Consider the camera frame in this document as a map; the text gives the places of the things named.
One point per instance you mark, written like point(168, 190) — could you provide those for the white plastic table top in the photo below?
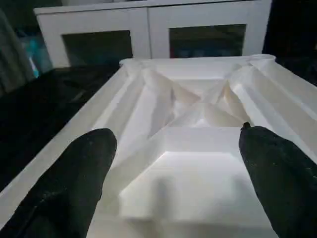
point(198, 163)

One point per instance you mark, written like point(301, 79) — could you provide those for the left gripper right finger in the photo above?
point(287, 188)

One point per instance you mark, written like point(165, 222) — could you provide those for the grey curtain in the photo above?
point(12, 54)

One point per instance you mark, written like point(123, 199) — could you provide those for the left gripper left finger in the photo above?
point(59, 193)

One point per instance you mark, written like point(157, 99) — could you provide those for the white glass-door cabinet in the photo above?
point(143, 29)

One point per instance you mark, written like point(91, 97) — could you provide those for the teal plastic object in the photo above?
point(37, 57)

